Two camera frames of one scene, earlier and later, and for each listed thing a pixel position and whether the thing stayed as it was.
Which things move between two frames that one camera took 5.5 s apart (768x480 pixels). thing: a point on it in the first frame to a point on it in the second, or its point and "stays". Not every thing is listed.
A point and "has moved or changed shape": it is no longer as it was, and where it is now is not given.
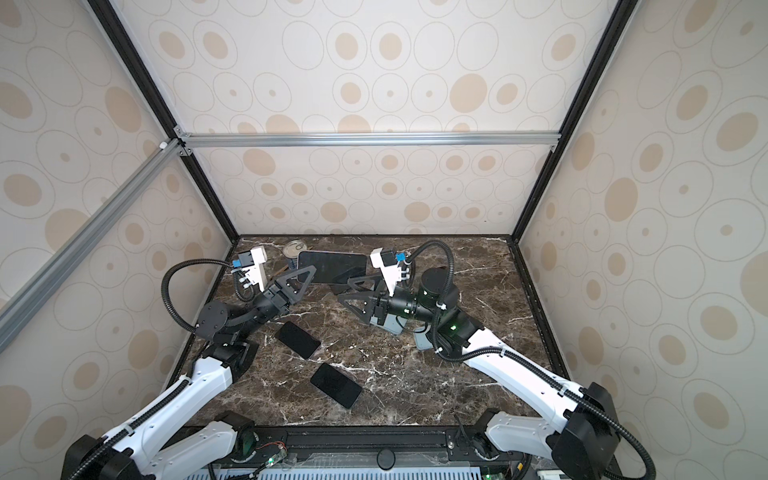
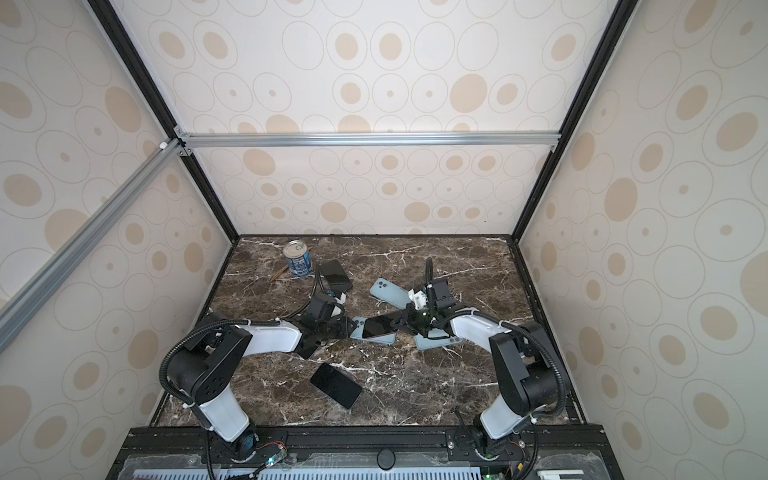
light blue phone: [393, 323] to [357, 333]
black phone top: [333, 267] has moved or changed shape
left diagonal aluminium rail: [25, 303] stays
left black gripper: [278, 294] to [346, 328]
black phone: [336, 385] stays
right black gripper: [375, 305] to [408, 319]
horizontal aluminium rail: [330, 139] stays
